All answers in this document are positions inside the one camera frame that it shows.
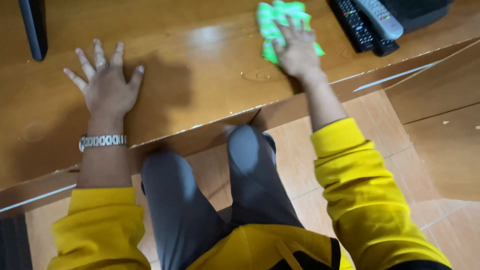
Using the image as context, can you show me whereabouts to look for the person's left hand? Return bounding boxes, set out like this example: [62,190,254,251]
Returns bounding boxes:
[63,38,145,121]

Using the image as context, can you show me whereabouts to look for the person's right hand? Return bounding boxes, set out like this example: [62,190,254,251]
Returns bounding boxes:
[272,15,329,82]

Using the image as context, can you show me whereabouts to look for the green cleaning cloth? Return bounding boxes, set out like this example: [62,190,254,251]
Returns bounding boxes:
[256,0,325,65]

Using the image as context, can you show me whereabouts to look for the silver metal wristwatch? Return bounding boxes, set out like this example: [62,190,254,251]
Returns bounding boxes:
[78,134,128,153]

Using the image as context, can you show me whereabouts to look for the black remote control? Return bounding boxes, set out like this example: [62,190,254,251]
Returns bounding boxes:
[359,11,400,58]
[327,0,376,53]

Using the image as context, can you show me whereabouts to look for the silver grey remote control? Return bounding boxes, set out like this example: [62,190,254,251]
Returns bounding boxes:
[352,0,404,41]

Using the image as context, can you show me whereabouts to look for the black monitor stand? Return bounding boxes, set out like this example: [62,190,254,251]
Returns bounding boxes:
[18,0,49,62]

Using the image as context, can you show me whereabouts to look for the black electronic box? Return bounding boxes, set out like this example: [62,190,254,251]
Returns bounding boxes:
[379,0,455,34]

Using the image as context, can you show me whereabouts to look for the grey trousers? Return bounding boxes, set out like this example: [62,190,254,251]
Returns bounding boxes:
[140,124,305,270]

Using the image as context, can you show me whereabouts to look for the yellow sweatshirt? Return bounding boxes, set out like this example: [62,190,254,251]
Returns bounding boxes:
[47,118,454,270]

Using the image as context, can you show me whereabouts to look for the wooden side cabinet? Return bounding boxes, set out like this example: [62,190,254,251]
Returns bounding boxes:
[384,37,480,203]

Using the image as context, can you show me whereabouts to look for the dark ribbed mat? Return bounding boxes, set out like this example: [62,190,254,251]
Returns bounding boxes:
[0,214,34,270]

